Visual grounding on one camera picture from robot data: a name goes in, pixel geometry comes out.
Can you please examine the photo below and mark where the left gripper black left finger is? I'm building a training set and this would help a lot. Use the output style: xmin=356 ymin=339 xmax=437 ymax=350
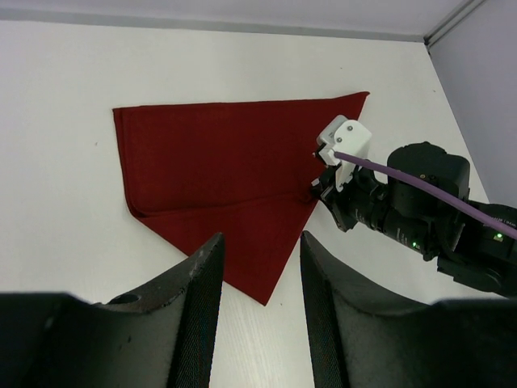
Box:
xmin=1 ymin=234 xmax=225 ymax=387

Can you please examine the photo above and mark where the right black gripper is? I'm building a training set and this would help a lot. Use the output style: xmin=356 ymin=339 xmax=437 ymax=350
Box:
xmin=311 ymin=167 xmax=397 ymax=240

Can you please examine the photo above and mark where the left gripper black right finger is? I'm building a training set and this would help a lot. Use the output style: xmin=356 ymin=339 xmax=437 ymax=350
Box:
xmin=300 ymin=232 xmax=516 ymax=387

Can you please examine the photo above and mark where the dark red cloth napkin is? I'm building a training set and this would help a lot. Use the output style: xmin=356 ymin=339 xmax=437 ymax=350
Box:
xmin=113 ymin=91 xmax=368 ymax=304

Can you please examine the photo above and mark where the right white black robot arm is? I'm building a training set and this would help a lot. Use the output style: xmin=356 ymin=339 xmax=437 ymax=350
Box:
xmin=311 ymin=141 xmax=516 ymax=298

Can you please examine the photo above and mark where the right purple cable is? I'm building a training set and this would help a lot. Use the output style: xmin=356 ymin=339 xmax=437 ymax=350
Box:
xmin=333 ymin=150 xmax=517 ymax=242

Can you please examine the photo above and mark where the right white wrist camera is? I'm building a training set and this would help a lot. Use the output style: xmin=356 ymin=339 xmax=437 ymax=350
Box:
xmin=316 ymin=115 xmax=372 ymax=192

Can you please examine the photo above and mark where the right aluminium frame post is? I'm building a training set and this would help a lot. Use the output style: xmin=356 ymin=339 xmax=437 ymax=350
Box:
xmin=423 ymin=0 xmax=485 ymax=48

